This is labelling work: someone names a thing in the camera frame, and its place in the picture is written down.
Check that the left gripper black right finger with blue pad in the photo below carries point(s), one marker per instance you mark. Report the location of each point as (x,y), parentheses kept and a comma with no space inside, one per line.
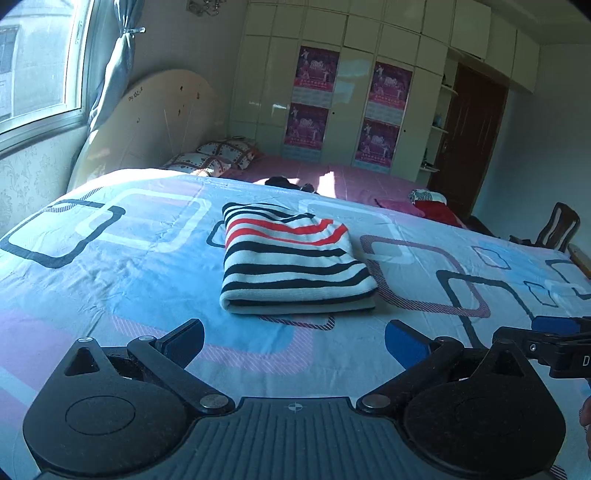
(471,412)

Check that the lower right purple poster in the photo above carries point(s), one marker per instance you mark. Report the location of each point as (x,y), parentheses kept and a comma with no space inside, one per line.
(377,144)

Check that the purple poster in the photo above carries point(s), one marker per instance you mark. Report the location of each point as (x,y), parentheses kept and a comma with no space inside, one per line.
(316,69)
(390,86)
(306,126)
(377,144)

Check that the upper right purple poster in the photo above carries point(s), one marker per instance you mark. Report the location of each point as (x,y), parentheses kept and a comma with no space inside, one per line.
(390,86)

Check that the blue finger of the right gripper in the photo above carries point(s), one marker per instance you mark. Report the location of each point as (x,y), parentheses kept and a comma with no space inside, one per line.
(561,325)

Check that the window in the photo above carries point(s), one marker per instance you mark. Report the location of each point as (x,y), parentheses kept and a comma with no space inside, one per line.
(43,46)

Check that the lower left purple poster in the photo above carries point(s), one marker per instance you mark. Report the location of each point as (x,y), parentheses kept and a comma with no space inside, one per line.
(306,126)

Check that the person's right hand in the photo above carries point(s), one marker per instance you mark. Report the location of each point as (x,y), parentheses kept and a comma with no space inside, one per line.
(585,415)

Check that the corner wall shelves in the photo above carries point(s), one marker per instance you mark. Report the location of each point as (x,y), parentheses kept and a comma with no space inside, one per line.
(439,132)

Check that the far patterned pillow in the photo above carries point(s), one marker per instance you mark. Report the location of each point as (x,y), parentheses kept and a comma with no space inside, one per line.
(239,151)

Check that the cream headboard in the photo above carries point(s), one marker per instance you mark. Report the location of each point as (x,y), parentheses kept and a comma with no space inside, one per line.
(161,116)

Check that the blue tied curtain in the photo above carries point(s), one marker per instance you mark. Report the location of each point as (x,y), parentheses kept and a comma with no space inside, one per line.
(120,64)

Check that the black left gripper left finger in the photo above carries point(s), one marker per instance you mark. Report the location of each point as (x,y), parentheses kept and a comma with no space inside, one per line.
(115,411)

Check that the dark wooden door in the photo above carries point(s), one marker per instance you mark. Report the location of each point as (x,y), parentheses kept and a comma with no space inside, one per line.
(472,126)

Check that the red folded cloth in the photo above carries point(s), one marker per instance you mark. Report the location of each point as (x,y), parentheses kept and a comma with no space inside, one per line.
(438,212)

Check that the striped knit sweater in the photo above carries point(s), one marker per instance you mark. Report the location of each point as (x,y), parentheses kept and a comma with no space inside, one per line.
(278,261)

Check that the cream wardrobe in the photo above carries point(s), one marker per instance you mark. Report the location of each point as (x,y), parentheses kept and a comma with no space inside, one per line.
(416,35)

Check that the white patterned folded cloth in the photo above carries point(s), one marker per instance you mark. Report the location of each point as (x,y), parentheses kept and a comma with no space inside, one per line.
(426,195)

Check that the dark wooden chair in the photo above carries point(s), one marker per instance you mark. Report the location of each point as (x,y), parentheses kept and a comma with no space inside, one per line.
(559,231)

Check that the pink bedspread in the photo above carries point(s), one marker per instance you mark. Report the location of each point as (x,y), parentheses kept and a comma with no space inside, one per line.
(334,181)

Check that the wall lamp fixture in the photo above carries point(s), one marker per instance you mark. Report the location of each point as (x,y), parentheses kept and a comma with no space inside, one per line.
(203,7)

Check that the upper left purple poster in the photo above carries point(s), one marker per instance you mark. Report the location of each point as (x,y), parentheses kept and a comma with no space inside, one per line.
(316,69)

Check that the patterned pillow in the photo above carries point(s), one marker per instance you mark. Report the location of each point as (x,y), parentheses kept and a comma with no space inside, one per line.
(239,151)
(198,164)

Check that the magenta folded cloth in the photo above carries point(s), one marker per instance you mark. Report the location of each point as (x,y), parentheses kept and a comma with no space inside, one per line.
(404,206)

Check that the light blue patterned bedsheet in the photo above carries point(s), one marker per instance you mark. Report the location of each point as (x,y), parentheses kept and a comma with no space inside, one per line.
(139,252)

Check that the near patterned pillow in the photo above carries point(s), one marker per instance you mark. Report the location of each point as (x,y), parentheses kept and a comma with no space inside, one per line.
(198,164)

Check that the black clothes pile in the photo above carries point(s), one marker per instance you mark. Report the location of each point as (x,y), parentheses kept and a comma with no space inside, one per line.
(283,182)

